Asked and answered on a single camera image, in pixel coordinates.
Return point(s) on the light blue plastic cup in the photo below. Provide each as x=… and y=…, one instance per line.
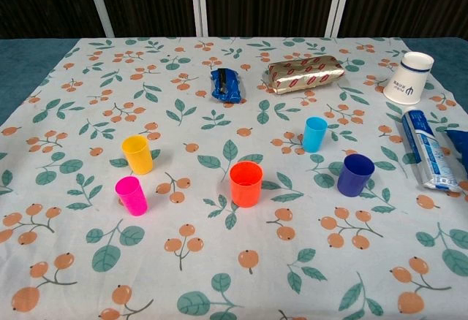
x=313, y=139

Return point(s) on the yellow plastic cup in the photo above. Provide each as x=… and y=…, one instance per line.
x=139, y=159

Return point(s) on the pink plastic cup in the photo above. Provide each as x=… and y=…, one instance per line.
x=133, y=201

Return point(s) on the dark blue plastic cup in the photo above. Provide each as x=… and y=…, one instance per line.
x=351, y=185

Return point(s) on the large orange plastic cup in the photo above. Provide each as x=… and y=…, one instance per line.
x=245, y=192

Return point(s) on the white paper cup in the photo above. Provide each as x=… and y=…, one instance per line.
x=404, y=86

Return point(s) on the floral print tablecloth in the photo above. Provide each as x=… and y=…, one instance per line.
x=204, y=225

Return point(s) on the gold red-print wrapped package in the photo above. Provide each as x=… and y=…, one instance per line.
x=303, y=75

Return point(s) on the dark slatted partition panel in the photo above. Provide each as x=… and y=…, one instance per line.
x=44, y=2
x=267, y=2
x=406, y=2
x=146, y=2

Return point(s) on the white blue toothpaste tube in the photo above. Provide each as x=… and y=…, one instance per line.
x=428, y=148

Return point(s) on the white partition post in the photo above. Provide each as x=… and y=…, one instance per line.
x=203, y=24
x=338, y=6
x=99, y=6

